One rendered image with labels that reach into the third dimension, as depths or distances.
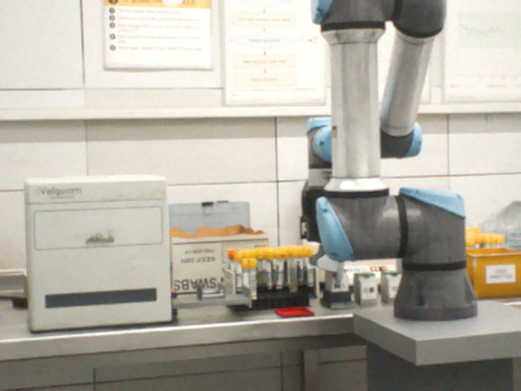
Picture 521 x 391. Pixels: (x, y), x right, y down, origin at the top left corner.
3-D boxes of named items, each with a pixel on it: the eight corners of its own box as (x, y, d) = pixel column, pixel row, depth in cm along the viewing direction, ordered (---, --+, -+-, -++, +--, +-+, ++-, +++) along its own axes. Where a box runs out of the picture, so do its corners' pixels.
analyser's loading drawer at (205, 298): (153, 314, 192) (153, 289, 192) (149, 309, 198) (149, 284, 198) (251, 307, 197) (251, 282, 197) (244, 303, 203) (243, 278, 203)
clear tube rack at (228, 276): (233, 304, 214) (232, 273, 213) (223, 298, 223) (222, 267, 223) (319, 298, 219) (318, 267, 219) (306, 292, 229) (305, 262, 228)
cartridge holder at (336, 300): (331, 309, 204) (331, 292, 203) (319, 303, 212) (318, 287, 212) (355, 307, 205) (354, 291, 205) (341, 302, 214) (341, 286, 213)
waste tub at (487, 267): (474, 300, 212) (473, 255, 212) (449, 290, 225) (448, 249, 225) (528, 296, 215) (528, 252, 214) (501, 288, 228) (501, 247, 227)
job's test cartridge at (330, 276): (331, 301, 206) (330, 272, 205) (325, 298, 210) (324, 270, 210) (349, 300, 207) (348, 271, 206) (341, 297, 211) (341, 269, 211)
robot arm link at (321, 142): (372, 122, 191) (361, 124, 202) (317, 124, 190) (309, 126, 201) (373, 161, 192) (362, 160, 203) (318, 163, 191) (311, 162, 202)
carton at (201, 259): (171, 301, 221) (169, 236, 220) (153, 285, 249) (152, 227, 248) (273, 294, 227) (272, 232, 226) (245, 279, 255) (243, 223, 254)
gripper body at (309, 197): (300, 242, 210) (299, 188, 209) (337, 240, 212) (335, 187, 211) (310, 245, 203) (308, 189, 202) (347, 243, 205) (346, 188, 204)
